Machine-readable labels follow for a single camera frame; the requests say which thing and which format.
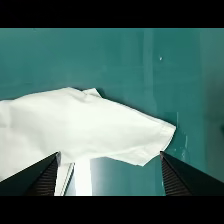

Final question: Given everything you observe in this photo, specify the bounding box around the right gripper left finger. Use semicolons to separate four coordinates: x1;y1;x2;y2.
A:
0;151;62;197

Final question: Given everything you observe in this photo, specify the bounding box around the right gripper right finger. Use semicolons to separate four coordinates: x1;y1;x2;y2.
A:
159;150;224;197

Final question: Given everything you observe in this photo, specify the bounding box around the white T-shirt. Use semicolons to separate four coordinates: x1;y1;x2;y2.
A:
0;86;177;197

